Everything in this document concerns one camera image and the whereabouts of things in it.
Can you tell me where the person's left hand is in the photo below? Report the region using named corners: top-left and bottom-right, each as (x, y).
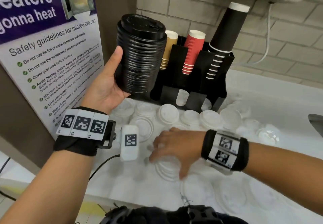
top-left (80, 45), bottom-right (132, 116)

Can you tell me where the person's right hand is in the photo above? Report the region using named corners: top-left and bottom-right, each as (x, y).
top-left (149, 127), bottom-right (206, 181)

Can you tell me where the pile of white cup lids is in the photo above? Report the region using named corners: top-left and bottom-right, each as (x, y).
top-left (108, 92), bottom-right (323, 224)

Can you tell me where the stack of black lids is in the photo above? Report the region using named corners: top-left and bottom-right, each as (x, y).
top-left (115, 13), bottom-right (168, 94)

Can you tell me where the black cup and lid organizer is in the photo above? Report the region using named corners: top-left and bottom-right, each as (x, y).
top-left (149, 35), bottom-right (235, 113)

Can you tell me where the person's right forearm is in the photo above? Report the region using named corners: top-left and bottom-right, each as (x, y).
top-left (243, 141), bottom-right (323, 206)

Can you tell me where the person's left forearm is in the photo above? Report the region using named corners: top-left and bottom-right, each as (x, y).
top-left (0, 150), bottom-right (99, 224)

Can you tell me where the right marker wristband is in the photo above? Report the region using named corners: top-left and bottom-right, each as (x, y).
top-left (201, 129), bottom-right (250, 175)

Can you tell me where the microwave safety poster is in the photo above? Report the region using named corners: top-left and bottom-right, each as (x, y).
top-left (0, 0), bottom-right (104, 141)

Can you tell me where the stack of gold paper cups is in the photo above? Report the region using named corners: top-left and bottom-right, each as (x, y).
top-left (159, 30), bottom-right (179, 71)

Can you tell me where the stack of red paper cups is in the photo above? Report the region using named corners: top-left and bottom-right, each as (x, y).
top-left (182, 30), bottom-right (206, 76)

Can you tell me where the stack of black paper cups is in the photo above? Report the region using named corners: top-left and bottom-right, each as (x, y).
top-left (206, 2), bottom-right (250, 81)

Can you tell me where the steel sink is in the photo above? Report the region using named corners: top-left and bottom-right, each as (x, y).
top-left (308, 114), bottom-right (323, 131)

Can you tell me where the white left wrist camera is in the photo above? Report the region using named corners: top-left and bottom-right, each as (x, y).
top-left (120, 125), bottom-right (139, 162)

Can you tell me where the black chest camera mount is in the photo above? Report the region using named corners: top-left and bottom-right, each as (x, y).
top-left (100, 205), bottom-right (249, 224)

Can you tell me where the black left camera cable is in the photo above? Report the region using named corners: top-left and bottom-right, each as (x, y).
top-left (88, 154), bottom-right (121, 181)

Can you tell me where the black floor cable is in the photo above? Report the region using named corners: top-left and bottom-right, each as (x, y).
top-left (0, 157), bottom-right (17, 201)

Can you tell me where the white power cable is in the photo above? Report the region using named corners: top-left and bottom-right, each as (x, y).
top-left (231, 2), bottom-right (273, 68)

